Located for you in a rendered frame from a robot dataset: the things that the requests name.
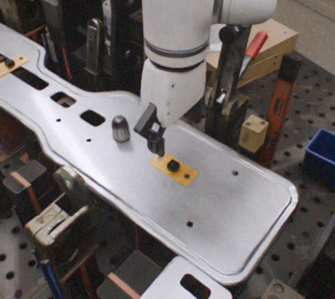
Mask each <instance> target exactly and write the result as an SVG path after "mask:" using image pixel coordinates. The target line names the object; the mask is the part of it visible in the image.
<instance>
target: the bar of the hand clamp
mask: <svg viewBox="0 0 335 299"><path fill-rule="evenodd" d="M251 28H252V25H231V24H226V25H225V26H224V27H222V29H220V30H219V39H220V42H222V46H221V48H220V54H219V60H218V64H217V71H216V75H215V80H214V85H213V91H212V94H211V101H210V102H209V108H213V107H215V106H216V105H218V104H217V102H216V101H215V100H216V98H217V96H219V94H220V91H221V89H224V90H226V91H227V92H226V98H225V101H224V103H223V107H222V113H221V114H222V115H226V108H227V105H228V103H229V102H230V101H231V100H232V99H233V98H234V94H235V91H236V89H237V86H238V80H239V76H240V73H241V67H242V64H243V59H244V56H245V50H246V47H247V44H248V41H249V36H250V33H251Z"/></svg>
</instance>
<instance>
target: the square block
mask: <svg viewBox="0 0 335 299"><path fill-rule="evenodd" d="M260 299H306V298H304V297H302V296H300V294H299V293H297V292H295V291H294V290H292V289H291V288H289V287H288V286H287V285H286V284H284V283H282V282H281V281H280V280H278V279H274V280H273V281H272V282H271V283H270V285H269V286H268V288H267V290H266V292H265V293H264V294H263V296H262V297H261V298H260Z"/></svg>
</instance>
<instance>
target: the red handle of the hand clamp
mask: <svg viewBox="0 0 335 299"><path fill-rule="evenodd" d="M267 38H268V36H267V33H266V32H265V31H264V30H262V31H258V32H257V34H256V35H255V37H254V39H253V40H252V41H251V44H250V45H249V47H248V48H247V49H246V51H245V56H244V59H243V64H242V67H241V73H240V76H239V80H238V84H239V81H240V80H241V78H242V76H243V75H244V73H245V72H246V70H247V68H248V67H249V66H250V64H251V62H252V61H254V60H255V58H256V55H257V54H258V53H259V51H260V50H261V49H262V47H263V46H264V44H265V42H266V40H267ZM226 92H227V91H226V90H224V89H222V91H221V93H220V94H219V96H217V98H216V100H215V101H216V102H217V104H218V105H220V106H223V103H224V101H225V98H226Z"/></svg>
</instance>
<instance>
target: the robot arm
mask: <svg viewBox="0 0 335 299"><path fill-rule="evenodd" d="M277 2H278V0H142V3H143V31H144V47H145V54H146V55H147V57H148V59H147V60H146V61H145V64H144V68H143V75H142V82H141V114H142V116H141V118H140V119H139V121H138V122H137V123H136V125H135V127H134V128H133V130H134V132H136V133H138V134H139V135H140V136H142V137H144V138H145V139H146V140H147V148H148V150H149V151H150V152H152V153H154V154H157V155H159V157H161V158H163V157H164V154H165V148H164V147H165V139H164V138H163V137H162V136H163V134H164V132H165V129H166V127H169V126H170V125H172V124H173V123H174V122H175V121H176V120H177V119H179V118H180V117H181V116H183V115H184V117H185V118H187V119H189V120H191V121H192V122H194V123H197V124H199V123H200V122H201V113H202V106H201V105H200V104H202V103H203V102H204V97H203V95H204V93H205V91H206V90H207V82H208V80H209V79H210V77H211V74H212V71H210V70H208V69H206V64H205V57H206V56H207V53H208V52H220V48H221V46H222V42H220V39H219V30H220V29H222V27H224V26H225V25H226V24H231V25H256V24H262V23H264V22H266V21H268V20H269V18H271V17H272V16H273V14H274V12H275V10H276V8H277ZM156 115H157V116H156ZM154 122H155V123H157V124H159V125H160V127H159V129H158V132H156V131H154V130H152V129H151V128H152V127H153V124H154Z"/></svg>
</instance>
